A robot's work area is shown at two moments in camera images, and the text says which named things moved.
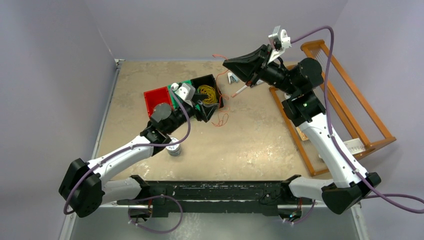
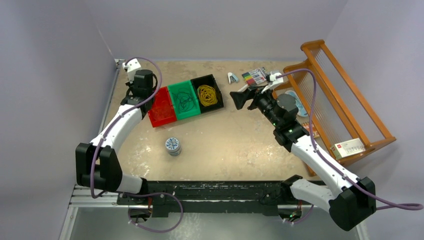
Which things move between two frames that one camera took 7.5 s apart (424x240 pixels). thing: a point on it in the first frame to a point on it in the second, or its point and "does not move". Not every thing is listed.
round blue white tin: x=174 y=150 does not move
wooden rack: x=360 y=130 does not move
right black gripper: x=245 y=67 to x=240 y=98
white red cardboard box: x=355 y=145 does not move
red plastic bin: x=156 y=96 does not move
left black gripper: x=205 y=112 to x=131 y=85
